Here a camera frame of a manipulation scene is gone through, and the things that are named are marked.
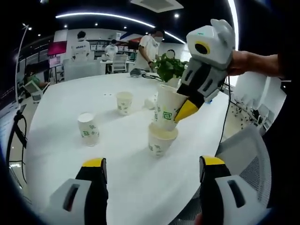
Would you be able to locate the ceiling air vent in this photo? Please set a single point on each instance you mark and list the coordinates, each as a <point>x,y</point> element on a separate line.
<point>154,4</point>

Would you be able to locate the white wall shelving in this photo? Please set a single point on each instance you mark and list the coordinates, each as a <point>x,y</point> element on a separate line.
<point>98,47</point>

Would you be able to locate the person's left hand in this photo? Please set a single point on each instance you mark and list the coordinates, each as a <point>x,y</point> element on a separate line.
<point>199,219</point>

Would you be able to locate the white desk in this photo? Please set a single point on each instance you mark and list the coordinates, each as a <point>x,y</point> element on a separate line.
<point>105,64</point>

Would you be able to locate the black laptop stand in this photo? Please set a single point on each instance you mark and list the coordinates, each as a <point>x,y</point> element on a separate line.
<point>21,109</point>

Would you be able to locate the person's dark clothing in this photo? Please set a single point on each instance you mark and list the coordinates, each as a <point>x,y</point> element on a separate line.
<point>288,131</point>

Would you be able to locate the pink wall display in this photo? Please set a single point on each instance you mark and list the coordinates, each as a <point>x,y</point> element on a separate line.
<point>57,48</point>

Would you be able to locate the white partition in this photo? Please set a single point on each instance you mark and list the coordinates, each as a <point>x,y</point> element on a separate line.
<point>79,69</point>

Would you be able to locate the person's right hand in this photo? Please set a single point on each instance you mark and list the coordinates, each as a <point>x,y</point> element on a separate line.
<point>237,63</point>

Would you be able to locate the small pink sign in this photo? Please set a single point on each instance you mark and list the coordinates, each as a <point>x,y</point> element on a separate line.
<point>55,61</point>

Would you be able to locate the white paper cup green print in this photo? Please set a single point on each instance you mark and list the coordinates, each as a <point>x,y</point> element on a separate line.
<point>165,103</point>
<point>159,146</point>
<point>124,104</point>
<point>87,133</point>
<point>150,103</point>

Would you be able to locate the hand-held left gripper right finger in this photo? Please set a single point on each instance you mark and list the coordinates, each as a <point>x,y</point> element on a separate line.
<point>225,201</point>

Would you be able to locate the blue packet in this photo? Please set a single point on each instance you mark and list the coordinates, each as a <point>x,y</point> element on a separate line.
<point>209,101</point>

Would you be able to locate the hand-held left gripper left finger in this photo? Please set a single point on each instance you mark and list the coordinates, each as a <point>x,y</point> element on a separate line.
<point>77,201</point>

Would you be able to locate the grey mesh office chair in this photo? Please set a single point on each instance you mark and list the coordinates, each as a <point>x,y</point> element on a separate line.
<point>246,159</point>

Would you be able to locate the long ceiling light strip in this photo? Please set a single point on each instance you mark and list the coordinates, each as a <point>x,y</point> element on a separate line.
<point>105,14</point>

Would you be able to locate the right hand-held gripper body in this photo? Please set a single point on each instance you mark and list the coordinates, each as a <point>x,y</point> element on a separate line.
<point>215,42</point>

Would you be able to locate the green potted plant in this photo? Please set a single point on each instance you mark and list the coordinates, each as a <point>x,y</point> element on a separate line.
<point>170,68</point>

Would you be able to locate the curved ceiling light strip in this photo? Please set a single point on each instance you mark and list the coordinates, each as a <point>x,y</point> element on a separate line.
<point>235,23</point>

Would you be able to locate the white table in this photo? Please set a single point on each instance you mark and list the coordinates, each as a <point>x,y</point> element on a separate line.
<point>131,182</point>

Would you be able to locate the dark grey device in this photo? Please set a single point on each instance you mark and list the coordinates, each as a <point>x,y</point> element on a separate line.
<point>136,72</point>

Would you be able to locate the white office chair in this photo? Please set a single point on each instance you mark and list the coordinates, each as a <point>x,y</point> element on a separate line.
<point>119,63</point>
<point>263,114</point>
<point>35,90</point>

